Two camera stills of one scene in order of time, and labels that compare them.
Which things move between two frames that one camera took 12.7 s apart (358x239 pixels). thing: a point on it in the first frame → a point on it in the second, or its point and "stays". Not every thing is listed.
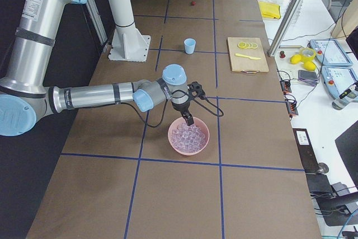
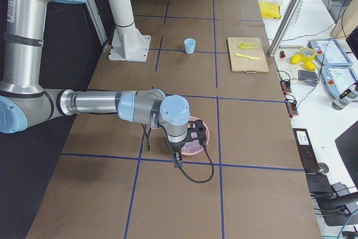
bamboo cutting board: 247,65 stays
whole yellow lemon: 295,59 stays
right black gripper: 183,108 → 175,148
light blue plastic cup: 189,45 stays
